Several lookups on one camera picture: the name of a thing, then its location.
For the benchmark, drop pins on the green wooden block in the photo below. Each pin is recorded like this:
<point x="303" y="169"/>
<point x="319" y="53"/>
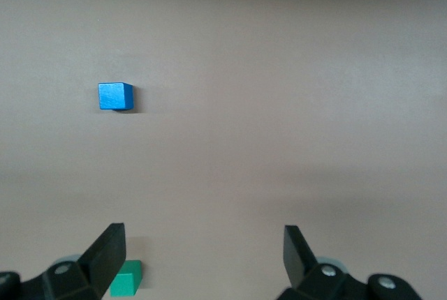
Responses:
<point x="129" y="279"/>

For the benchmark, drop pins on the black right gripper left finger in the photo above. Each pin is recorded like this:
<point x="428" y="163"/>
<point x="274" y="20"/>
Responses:
<point x="101" y="261"/>

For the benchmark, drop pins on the brown table mat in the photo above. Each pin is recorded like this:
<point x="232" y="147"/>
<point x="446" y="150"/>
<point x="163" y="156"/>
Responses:
<point x="244" y="104"/>

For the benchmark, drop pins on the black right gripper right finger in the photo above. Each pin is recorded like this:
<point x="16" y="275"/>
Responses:
<point x="297" y="261"/>

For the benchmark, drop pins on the blue wooden block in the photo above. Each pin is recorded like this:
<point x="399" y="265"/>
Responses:
<point x="111" y="96"/>

